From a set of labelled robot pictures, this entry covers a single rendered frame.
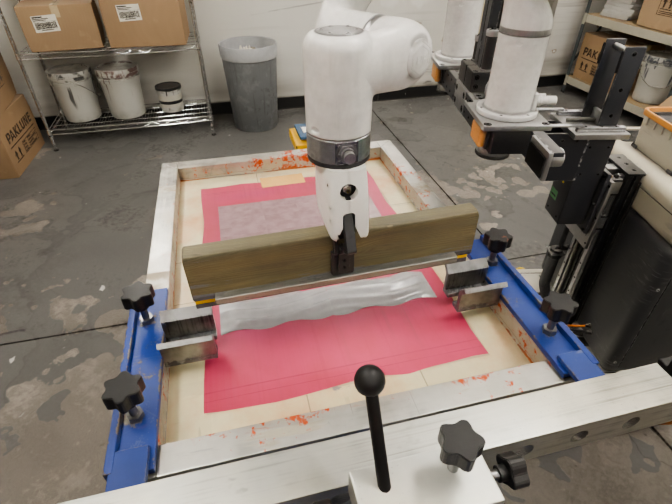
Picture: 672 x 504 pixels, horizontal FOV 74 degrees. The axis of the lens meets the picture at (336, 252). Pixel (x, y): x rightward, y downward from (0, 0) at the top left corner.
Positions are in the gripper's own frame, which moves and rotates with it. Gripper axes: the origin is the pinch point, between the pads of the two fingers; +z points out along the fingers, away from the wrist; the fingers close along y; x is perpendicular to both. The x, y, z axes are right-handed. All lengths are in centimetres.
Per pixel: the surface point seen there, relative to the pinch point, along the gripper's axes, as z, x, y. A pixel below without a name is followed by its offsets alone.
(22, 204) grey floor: 110, 147, 235
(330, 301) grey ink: 13.2, 0.4, 4.2
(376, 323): 14.0, -5.7, -1.7
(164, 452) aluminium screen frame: 10.2, 25.0, -17.9
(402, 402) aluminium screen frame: 10.4, -3.4, -18.3
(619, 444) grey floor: 110, -103, 7
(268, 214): 14.1, 6.9, 34.5
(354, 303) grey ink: 13.7, -3.4, 3.2
